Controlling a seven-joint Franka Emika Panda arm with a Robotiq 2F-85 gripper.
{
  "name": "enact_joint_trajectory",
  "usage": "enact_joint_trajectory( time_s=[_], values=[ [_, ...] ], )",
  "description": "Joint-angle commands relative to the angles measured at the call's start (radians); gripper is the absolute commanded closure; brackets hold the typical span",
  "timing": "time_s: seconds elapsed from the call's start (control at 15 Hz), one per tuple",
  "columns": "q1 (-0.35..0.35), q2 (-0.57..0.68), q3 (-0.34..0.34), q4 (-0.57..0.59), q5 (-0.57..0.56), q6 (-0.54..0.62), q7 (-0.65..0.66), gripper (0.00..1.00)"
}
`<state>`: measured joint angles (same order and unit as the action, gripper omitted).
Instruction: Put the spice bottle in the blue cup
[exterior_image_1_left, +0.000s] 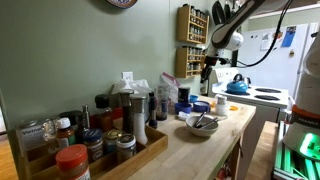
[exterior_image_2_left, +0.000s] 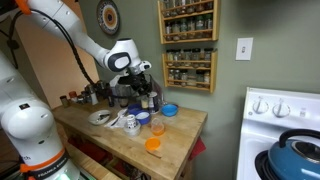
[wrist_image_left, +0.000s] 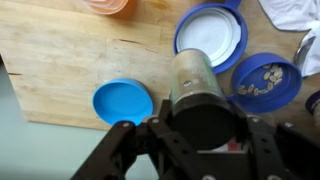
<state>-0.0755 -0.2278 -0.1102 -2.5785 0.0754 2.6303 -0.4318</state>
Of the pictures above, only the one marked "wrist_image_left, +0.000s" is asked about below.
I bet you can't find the blue measuring cup holding lid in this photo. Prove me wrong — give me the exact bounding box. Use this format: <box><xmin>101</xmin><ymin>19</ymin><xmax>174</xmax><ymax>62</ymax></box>
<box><xmin>172</xmin><ymin>0</ymin><xmax>249</xmax><ymax>75</ymax></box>

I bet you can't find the blue measuring cup with peanuts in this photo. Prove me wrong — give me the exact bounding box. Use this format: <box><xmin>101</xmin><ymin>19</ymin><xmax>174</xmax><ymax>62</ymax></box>
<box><xmin>228</xmin><ymin>52</ymin><xmax>304</xmax><ymax>115</ymax></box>

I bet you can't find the metal butter knife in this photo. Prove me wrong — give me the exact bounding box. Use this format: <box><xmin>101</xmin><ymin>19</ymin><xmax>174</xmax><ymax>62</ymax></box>
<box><xmin>293</xmin><ymin>34</ymin><xmax>316</xmax><ymax>66</ymax></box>

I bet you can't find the peanut pile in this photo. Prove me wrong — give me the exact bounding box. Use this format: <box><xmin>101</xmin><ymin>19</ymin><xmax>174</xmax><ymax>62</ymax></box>
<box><xmin>237</xmin><ymin>63</ymin><xmax>284</xmax><ymax>97</ymax></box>

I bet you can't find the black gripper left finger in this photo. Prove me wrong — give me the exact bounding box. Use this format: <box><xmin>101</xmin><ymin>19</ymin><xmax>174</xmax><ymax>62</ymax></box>
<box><xmin>69</xmin><ymin>99</ymin><xmax>201</xmax><ymax>180</ymax></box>

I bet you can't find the spice bottle with black lid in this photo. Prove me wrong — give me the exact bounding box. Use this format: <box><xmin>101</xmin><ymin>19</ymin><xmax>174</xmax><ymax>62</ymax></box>
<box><xmin>168</xmin><ymin>48</ymin><xmax>239</xmax><ymax>151</ymax></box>

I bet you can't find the white napkin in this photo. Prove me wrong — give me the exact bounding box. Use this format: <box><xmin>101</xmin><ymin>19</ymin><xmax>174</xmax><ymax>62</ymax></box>
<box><xmin>258</xmin><ymin>0</ymin><xmax>320</xmax><ymax>78</ymax></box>

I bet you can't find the light blue cup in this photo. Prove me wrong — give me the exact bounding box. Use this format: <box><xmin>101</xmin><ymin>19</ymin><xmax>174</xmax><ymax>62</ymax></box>
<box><xmin>92</xmin><ymin>77</ymin><xmax>155</xmax><ymax>127</ymax></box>

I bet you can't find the clear orange plastic cup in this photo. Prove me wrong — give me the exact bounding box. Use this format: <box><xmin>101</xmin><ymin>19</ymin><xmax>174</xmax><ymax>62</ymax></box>
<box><xmin>79</xmin><ymin>0</ymin><xmax>138</xmax><ymax>18</ymax></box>

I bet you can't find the white round lid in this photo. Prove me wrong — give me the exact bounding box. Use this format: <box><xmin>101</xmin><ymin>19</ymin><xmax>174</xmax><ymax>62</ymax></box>
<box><xmin>175</xmin><ymin>7</ymin><xmax>242</xmax><ymax>68</ymax></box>

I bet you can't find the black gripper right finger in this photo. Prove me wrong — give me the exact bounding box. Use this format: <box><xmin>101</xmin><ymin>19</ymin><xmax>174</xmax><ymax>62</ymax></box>
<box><xmin>228</xmin><ymin>99</ymin><xmax>320</xmax><ymax>180</ymax></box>

